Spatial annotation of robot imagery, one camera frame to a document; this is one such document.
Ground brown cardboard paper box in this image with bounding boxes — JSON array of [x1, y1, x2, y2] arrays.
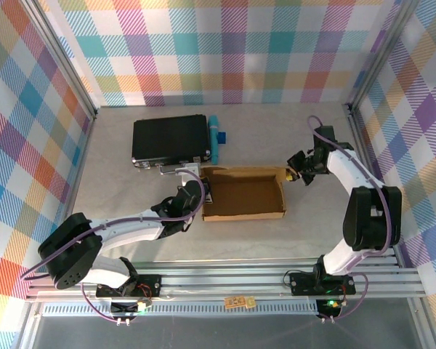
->
[[199, 166, 288, 222]]

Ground cyan plastic tool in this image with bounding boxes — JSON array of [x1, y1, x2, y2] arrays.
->
[[207, 115, 221, 164]]

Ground black case with metal latches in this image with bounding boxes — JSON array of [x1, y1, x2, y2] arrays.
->
[[130, 114, 209, 176]]

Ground black controller board with LED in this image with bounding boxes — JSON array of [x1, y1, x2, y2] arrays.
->
[[110, 296, 154, 316], [315, 297, 344, 317]]

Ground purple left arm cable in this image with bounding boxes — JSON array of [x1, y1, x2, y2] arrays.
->
[[20, 177, 207, 281]]

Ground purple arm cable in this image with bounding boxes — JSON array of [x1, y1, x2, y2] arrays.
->
[[20, 177, 207, 281], [307, 115, 395, 262]]

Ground aluminium base frame rails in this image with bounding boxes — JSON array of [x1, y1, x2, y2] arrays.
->
[[28, 256, 428, 303]]

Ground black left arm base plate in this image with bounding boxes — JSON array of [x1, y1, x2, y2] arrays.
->
[[95, 273, 163, 298]]

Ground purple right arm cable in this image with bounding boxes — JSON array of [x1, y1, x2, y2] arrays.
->
[[307, 115, 395, 262]]

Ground black base power cable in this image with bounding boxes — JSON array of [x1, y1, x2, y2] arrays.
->
[[282, 269, 315, 289]]

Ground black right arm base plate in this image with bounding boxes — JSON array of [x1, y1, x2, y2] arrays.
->
[[288, 269, 357, 296]]

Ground slotted grey cable duct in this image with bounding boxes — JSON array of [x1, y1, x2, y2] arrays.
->
[[39, 303, 323, 318]]

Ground aluminium corner post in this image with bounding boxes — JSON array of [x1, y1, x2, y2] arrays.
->
[[347, 0, 418, 112], [23, 0, 99, 119]]

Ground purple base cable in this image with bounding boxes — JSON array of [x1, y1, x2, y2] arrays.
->
[[80, 281, 132, 325], [321, 272, 370, 324]]

